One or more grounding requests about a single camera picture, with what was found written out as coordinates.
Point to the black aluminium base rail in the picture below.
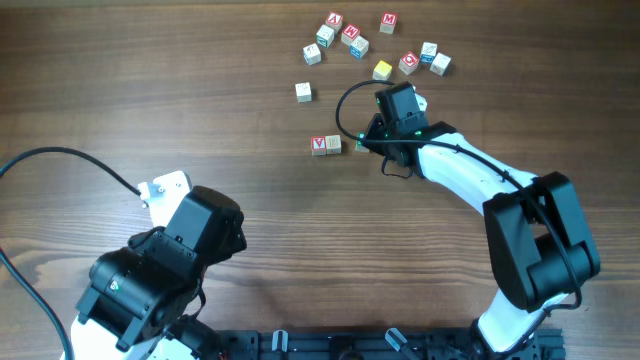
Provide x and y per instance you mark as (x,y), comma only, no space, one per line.
(444,343)

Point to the red A letter block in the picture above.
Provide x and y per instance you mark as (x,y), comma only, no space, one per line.
(334,20)

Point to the lone plain wooden block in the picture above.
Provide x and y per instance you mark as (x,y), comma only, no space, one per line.
(303,92)

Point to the red V letter block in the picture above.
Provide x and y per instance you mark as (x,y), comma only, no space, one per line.
(318,146)

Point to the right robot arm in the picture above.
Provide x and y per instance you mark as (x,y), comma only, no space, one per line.
(541,249)

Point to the red Q letter block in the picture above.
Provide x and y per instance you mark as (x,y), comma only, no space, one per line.
(408,63)

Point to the blue edged picture block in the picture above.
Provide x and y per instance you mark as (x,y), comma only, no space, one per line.
(359,47)

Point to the blue sided picture block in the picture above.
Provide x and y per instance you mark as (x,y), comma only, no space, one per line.
(428,52)

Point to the red M letter block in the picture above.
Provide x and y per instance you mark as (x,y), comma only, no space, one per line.
(388,23)

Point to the rightmost plain wooden block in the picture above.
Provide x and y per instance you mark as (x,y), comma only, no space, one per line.
(440,64)

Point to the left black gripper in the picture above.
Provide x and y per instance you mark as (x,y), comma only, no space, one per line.
(235,244)

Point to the yellow K letter block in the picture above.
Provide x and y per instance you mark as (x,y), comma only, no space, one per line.
(333,144)

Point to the red W letter block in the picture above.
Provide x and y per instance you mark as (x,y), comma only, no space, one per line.
(349,33)

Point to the yellow W letter block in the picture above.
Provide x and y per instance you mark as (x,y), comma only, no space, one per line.
(382,71)

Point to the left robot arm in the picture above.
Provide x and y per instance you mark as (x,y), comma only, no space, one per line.
(137,292)

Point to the teal edged picture block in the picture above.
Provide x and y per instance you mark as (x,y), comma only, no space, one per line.
(325,36)

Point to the plain block beside V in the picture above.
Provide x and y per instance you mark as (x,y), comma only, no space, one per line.
(312,54)

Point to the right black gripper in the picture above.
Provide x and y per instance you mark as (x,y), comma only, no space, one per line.
(375,127)

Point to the green E letter block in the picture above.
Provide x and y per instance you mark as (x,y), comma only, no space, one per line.
(359,145)

